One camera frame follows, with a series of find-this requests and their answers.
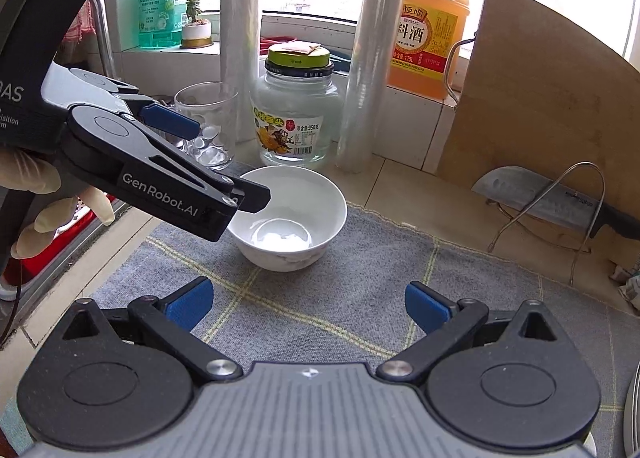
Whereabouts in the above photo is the black handled kitchen knife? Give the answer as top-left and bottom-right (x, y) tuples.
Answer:
(471, 165), (640, 241)

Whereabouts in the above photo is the steel faucet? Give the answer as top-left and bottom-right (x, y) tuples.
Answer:
(87, 0), (119, 82)

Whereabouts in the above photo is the white bowl pink floral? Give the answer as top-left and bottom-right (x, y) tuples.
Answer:
(227, 167), (348, 272)

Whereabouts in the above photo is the pink towel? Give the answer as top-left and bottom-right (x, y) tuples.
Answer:
(65, 0), (99, 46)

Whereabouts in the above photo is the small potted plant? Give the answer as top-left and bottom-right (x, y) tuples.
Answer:
(180, 0), (215, 50)

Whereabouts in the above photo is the grey teal checked cloth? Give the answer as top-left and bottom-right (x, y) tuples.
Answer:
(0, 203), (640, 458)

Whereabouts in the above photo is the glass jar green lid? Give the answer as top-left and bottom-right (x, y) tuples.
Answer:
(251, 43), (347, 166)

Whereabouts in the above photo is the bamboo cutting board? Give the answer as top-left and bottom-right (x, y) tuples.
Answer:
(437, 0), (640, 259)

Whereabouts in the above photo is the person's left hand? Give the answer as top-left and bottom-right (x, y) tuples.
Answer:
(0, 147), (117, 260)

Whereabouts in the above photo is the metal wire rack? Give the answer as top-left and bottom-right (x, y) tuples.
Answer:
(487, 162), (609, 286)

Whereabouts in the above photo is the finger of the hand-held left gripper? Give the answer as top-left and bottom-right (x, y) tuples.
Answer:
(70, 68), (202, 137)
(95, 130), (272, 242)

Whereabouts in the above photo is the tall plastic wrap roll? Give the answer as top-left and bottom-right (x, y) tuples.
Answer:
(336, 0), (416, 174)

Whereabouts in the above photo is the clear glass mug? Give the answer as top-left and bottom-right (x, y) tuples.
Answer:
(174, 82), (240, 170)

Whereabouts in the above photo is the orange cooking wine jug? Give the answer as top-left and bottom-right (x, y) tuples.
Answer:
(387, 0), (472, 100)

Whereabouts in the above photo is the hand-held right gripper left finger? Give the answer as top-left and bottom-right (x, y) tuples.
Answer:
(50, 276), (244, 387)

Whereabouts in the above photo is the short plastic wrap roll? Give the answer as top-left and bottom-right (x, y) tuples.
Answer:
(220, 0), (263, 144)

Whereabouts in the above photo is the red and white basin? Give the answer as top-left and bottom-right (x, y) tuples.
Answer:
(0, 198), (126, 302)

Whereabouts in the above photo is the white plastic bag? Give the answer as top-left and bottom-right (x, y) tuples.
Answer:
(610, 265), (640, 310)

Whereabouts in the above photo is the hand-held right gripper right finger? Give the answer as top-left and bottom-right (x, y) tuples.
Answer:
(376, 281), (571, 386)

